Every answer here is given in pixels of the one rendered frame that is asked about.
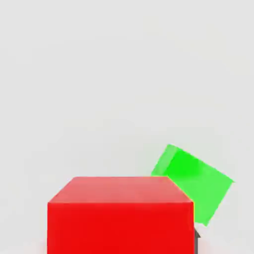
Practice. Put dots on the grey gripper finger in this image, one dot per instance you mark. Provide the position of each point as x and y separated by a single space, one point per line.
196 242

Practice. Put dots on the small red cube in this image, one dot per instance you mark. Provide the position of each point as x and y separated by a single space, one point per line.
120 224

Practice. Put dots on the small green cube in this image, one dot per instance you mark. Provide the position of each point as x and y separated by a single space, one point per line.
196 178

